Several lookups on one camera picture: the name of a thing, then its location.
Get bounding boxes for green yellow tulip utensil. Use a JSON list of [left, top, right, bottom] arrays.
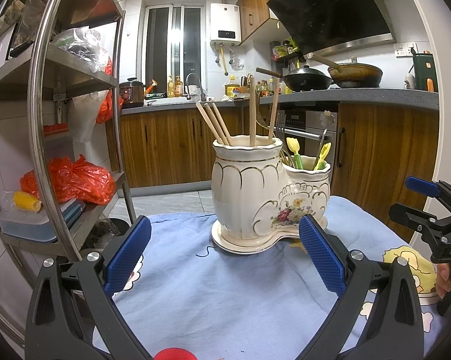
[[313, 142, 331, 171], [286, 137, 303, 170]]

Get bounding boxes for silver flower-handle spoon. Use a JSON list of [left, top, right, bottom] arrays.
[[314, 111, 335, 168]]

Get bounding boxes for wooden chopstick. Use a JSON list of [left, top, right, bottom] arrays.
[[196, 102, 223, 145], [205, 104, 228, 145], [249, 76, 256, 147], [213, 102, 232, 146], [268, 78, 280, 145]]

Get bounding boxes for wooden kitchen cabinets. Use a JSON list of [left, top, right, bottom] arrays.
[[105, 102, 440, 245]]

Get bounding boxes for kitchen window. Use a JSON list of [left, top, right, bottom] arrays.
[[142, 4, 205, 96]]

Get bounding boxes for person's right hand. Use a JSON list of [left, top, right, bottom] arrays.
[[435, 263, 451, 299]]

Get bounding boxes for blue flat containers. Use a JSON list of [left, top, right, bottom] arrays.
[[0, 199, 86, 243]]

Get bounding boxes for grey countertop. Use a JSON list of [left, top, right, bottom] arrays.
[[121, 88, 439, 116]]

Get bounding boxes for blue cartoon cloth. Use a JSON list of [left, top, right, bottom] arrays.
[[92, 194, 448, 360]]

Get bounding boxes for yellow corn cob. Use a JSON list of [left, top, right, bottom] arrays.
[[13, 191, 42, 213]]

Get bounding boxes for green black appliance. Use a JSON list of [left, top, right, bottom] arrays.
[[411, 48, 439, 92]]

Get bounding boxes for built-in steel oven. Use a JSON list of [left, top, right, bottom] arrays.
[[278, 102, 339, 180]]

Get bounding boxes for brown frying pan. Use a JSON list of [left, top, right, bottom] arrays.
[[306, 53, 383, 89]]

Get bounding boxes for gold fork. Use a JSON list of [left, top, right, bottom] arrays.
[[256, 106, 283, 162]]

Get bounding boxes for white ceramic utensil holder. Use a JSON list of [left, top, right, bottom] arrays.
[[211, 135, 331, 254]]

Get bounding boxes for steel shelf rack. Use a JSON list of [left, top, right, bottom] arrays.
[[0, 0, 128, 261]]

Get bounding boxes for black wok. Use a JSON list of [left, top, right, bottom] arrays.
[[255, 65, 333, 92]]

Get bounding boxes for red plastic bag hanging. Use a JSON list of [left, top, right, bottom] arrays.
[[95, 58, 112, 125]]

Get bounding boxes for black range hood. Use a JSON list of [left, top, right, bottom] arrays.
[[267, 0, 395, 55]]

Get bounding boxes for dark rice cooker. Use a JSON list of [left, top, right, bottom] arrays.
[[119, 77, 144, 108]]

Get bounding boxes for wooden chopstick in holder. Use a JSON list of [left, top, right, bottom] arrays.
[[205, 104, 228, 145]]

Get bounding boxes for yellow oil bottle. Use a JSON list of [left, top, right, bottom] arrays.
[[225, 75, 240, 98]]

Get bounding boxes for sink faucet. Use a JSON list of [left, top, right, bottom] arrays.
[[185, 72, 207, 102]]

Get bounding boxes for clear plastic bag on shelf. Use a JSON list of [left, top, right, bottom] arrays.
[[52, 26, 109, 72]]

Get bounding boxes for white water heater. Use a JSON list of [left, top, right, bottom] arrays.
[[210, 3, 242, 46]]

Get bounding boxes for upper wooden wall cabinet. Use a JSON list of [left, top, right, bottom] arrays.
[[237, 0, 287, 46]]

